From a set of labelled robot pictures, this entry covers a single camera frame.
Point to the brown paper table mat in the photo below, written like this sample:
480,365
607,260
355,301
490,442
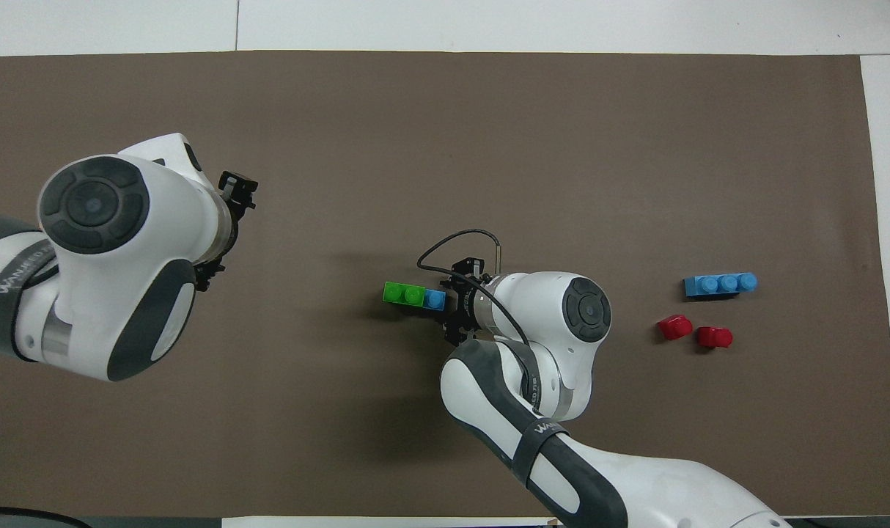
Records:
445,147

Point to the green two-stud toy brick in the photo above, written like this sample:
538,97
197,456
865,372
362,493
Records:
405,295

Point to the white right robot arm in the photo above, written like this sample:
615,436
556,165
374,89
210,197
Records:
562,345

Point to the red one-stud toy brick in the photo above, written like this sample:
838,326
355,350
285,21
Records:
675,327
715,337

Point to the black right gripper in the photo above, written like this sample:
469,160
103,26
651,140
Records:
468,302

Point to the blue three-stud toy brick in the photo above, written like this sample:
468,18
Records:
435,300
720,284

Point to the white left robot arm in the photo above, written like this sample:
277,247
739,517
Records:
108,257

